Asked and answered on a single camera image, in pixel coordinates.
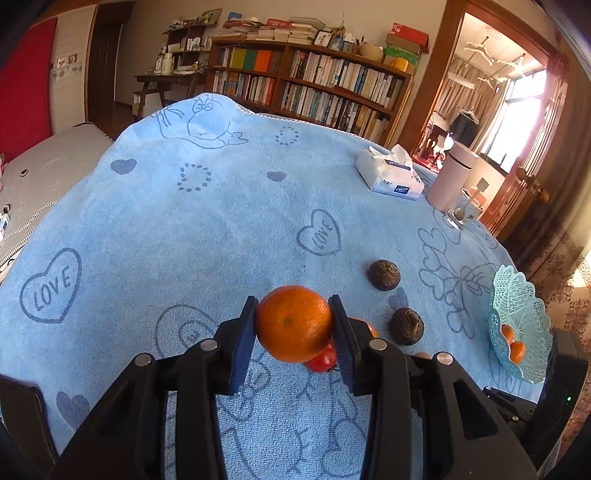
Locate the red wall panel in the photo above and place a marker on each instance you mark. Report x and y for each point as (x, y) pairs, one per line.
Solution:
(25, 111)

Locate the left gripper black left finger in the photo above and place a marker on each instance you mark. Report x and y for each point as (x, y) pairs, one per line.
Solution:
(123, 435)

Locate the wooden bookshelf with books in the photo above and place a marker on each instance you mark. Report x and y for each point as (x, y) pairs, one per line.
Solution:
(331, 88)

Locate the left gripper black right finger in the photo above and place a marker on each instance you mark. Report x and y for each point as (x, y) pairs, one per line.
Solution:
(427, 408)

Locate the light blue patterned towel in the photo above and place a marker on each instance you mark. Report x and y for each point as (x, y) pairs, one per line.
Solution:
(189, 213)

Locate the white tissue pack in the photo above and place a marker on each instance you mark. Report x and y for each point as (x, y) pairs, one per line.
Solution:
(390, 173)

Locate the dark wrinkled passion fruit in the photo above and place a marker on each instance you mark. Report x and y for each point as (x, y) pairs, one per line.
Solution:
(384, 275)

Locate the light blue lattice fruit basket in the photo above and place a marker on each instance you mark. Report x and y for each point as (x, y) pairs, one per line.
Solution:
(513, 301)

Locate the small yellow-brown fruit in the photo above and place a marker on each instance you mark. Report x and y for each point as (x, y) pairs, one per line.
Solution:
(423, 355)

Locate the large orange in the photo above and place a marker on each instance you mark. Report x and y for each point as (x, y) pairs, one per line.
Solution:
(293, 324)

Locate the red box on bookshelf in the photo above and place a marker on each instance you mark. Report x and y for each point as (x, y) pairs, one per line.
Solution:
(411, 34)

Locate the wooden door with knob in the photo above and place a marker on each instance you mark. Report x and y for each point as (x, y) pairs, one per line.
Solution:
(522, 185)

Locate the small wooden shelf unit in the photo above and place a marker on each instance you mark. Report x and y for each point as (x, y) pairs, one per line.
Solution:
(185, 49)

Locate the green box on bookshelf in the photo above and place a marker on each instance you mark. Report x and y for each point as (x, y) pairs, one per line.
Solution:
(399, 52)

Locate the pink thermos bottle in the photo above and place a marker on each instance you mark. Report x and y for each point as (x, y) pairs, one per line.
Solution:
(456, 169)

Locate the grey mattress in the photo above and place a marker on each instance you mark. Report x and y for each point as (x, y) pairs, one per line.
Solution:
(37, 179)

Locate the clear drinking glass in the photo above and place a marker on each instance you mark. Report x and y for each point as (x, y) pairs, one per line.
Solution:
(449, 216)

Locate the metal spoon in glass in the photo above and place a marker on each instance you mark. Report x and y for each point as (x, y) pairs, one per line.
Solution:
(468, 209)

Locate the dark wooden side table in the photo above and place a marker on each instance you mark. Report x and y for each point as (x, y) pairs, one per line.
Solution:
(160, 84)

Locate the red cherry tomato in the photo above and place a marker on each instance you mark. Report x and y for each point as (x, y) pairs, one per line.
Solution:
(324, 361)

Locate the patterned beige curtain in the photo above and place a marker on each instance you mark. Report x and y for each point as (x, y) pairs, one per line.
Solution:
(551, 244)

